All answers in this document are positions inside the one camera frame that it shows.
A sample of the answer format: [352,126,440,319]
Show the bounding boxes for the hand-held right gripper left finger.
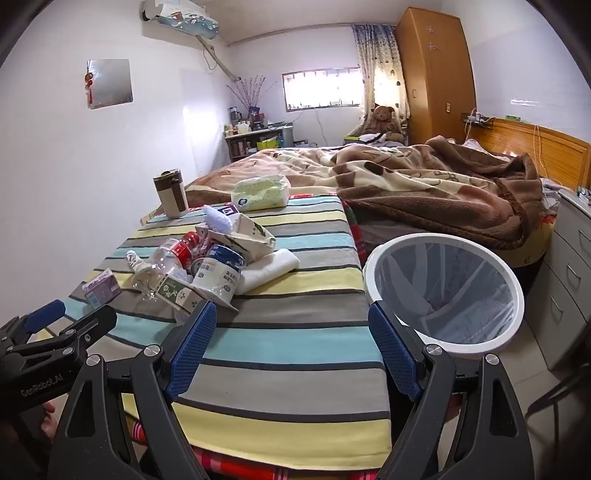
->
[46,301,218,480]

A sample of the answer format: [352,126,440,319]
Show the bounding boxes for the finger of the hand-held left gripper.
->
[7,305,117,366]
[0,299,66,347]

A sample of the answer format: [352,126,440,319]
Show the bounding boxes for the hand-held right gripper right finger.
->
[368,300,533,480]

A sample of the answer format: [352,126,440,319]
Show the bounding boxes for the purple drink carton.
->
[82,268,122,305]

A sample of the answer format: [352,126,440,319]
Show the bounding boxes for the green leaf carton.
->
[154,274,238,324]

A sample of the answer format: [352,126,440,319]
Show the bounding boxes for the white round waste bin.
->
[362,234,526,361]

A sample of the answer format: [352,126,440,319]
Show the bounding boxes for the white and blue paper cup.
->
[191,244,245,301]

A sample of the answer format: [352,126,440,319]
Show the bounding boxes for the small white printed bottle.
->
[126,249,155,282]

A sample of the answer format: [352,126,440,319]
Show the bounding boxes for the clear bin liner bag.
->
[372,240,515,342]

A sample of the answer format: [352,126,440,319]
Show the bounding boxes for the clear bottle red label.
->
[134,232,201,296]

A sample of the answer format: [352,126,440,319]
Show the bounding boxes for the white towel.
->
[238,249,301,294]

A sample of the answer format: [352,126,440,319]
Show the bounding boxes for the leaf print box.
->
[196,215,278,264]

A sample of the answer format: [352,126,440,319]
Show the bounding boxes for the striped table cloth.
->
[60,194,393,457]

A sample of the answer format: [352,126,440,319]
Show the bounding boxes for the tan wooden board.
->
[141,205,167,227]

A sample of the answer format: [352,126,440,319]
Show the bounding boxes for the brown cream travel mug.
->
[154,170,188,219]

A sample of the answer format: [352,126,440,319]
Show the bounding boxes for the green tissue pack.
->
[231,175,291,212]

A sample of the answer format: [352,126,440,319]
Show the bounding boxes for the brown cream fleece blanket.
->
[185,141,555,252]

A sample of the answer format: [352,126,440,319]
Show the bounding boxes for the yellow bed mattress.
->
[485,217,555,268]

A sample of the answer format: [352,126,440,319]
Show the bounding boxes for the grey drawer cabinet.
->
[526,187,591,370]

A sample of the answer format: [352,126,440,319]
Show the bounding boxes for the small wooden shelf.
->
[224,124,296,162]

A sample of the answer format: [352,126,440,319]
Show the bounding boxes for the pale floral pillow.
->
[462,137,509,160]

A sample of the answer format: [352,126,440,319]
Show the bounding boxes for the cluster of bottles and jars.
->
[224,105,282,136]

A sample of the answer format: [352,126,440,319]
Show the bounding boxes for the brown teddy bear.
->
[361,105,403,139]

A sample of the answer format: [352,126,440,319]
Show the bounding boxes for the wooden bed headboard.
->
[480,117,591,192]

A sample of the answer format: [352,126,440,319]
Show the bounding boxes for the decorative dried branches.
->
[226,76,278,112]

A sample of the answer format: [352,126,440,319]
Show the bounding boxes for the wooden wardrobe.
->
[394,7,477,145]

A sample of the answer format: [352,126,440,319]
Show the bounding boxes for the barred window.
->
[281,67,361,112]

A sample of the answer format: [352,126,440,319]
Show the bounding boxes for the patterned curtain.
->
[352,23,411,134]

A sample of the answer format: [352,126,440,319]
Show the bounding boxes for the black metal chair frame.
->
[526,364,591,444]

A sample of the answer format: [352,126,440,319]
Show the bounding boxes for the silver wall panel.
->
[86,58,134,110]

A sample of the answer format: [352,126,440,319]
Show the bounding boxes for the white charging cable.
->
[532,122,546,181]

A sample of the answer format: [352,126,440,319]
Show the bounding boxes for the wrapped air conditioner hose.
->
[198,36,245,80]

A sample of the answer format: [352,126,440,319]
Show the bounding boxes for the white wall air conditioner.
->
[141,0,220,38]

